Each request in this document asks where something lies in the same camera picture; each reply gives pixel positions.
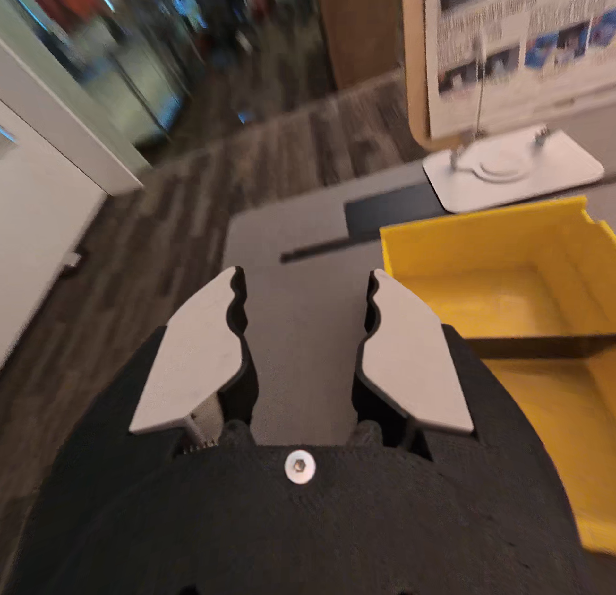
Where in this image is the printed instruction sheet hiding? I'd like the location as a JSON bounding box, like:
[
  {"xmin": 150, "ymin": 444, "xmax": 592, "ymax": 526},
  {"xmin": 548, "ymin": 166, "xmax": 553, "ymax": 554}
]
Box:
[{"xmin": 435, "ymin": 0, "xmax": 616, "ymax": 141}]

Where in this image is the brown wooden cabinet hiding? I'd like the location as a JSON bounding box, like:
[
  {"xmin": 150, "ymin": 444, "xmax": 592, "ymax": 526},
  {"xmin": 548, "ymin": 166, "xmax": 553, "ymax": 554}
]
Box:
[{"xmin": 315, "ymin": 0, "xmax": 404, "ymax": 91}]

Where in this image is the white base acrylic stand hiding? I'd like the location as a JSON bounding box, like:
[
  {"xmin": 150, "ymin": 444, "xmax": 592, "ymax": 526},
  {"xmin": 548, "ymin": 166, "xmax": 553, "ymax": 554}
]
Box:
[{"xmin": 423, "ymin": 32, "xmax": 605, "ymax": 214}]

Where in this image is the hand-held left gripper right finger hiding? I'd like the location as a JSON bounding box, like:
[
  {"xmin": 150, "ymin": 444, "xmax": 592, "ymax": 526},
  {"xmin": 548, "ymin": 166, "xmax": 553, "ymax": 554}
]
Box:
[{"xmin": 351, "ymin": 269, "xmax": 475, "ymax": 436}]

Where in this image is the dark blue mat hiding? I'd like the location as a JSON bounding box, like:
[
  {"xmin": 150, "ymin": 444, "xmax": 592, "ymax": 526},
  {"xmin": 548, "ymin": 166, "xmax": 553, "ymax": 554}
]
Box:
[{"xmin": 344, "ymin": 183, "xmax": 446, "ymax": 243}]

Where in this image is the wooden board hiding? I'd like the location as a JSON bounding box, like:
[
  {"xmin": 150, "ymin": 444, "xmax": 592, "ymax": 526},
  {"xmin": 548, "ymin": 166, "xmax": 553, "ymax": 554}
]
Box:
[{"xmin": 402, "ymin": 0, "xmax": 441, "ymax": 150}]

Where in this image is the yellow plastic bin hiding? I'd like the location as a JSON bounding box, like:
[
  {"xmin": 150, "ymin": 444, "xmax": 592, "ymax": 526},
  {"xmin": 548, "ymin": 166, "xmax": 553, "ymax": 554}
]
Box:
[{"xmin": 380, "ymin": 195, "xmax": 616, "ymax": 555}]

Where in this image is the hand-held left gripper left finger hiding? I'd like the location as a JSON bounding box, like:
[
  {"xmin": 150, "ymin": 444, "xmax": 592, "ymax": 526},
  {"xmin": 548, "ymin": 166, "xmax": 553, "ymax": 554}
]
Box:
[{"xmin": 128, "ymin": 266, "xmax": 260, "ymax": 434}]

